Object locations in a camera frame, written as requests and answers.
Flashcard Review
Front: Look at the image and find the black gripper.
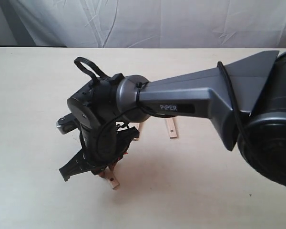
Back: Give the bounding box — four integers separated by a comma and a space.
59, 73, 139, 181

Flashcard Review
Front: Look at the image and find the plain wooden stick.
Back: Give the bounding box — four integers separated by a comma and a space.
135, 123, 143, 133

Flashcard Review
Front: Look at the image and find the wooden stick with holes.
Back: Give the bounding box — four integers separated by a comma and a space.
165, 117, 178, 139
104, 168, 120, 190

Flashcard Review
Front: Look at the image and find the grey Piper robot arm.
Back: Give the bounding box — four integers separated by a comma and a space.
57, 50, 286, 187

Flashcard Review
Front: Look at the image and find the white backdrop cloth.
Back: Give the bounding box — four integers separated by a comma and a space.
0, 0, 286, 48

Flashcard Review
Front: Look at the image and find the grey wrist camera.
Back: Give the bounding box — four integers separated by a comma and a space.
56, 114, 77, 135

